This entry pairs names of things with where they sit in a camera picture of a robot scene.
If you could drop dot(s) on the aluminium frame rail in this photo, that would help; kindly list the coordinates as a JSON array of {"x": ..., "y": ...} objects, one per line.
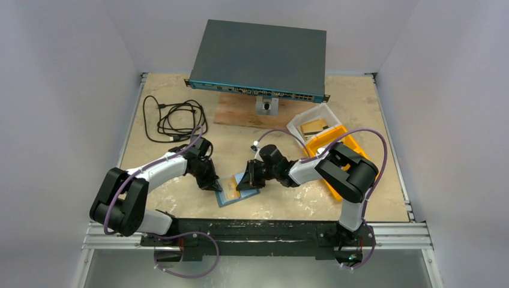
[{"x": 388, "y": 236}]

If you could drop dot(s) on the yellow bin middle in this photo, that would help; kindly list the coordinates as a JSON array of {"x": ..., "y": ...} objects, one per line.
[{"x": 323, "y": 139}]

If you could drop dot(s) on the wooden board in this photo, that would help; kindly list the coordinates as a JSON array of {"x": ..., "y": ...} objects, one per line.
[{"x": 240, "y": 110}]

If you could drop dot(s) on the blue card holder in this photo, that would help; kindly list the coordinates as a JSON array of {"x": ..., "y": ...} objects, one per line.
[{"x": 245, "y": 194}]

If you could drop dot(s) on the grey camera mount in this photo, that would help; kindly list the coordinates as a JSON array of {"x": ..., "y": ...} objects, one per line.
[{"x": 267, "y": 106}]

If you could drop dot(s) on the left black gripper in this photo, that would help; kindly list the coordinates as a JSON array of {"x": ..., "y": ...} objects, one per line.
[{"x": 210, "y": 182}]

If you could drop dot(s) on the grey network switch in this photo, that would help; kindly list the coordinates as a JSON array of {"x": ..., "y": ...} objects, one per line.
[{"x": 261, "y": 60}]

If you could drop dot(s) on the yellow bin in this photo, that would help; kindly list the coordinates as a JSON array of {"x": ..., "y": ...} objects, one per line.
[
  {"x": 348, "y": 171},
  {"x": 323, "y": 139}
]

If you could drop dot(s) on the yellow bin front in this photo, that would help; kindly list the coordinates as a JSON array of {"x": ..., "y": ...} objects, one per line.
[{"x": 348, "y": 171}]

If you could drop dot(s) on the gold cards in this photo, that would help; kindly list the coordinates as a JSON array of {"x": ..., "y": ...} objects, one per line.
[{"x": 313, "y": 128}]

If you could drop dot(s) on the gold card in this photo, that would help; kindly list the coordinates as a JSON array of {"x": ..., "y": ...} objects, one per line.
[{"x": 229, "y": 190}]

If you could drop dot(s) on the white plastic bin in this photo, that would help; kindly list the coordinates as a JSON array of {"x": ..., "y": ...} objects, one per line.
[{"x": 320, "y": 112}]

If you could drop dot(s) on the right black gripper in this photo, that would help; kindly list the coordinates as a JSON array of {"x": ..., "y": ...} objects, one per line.
[{"x": 251, "y": 174}]

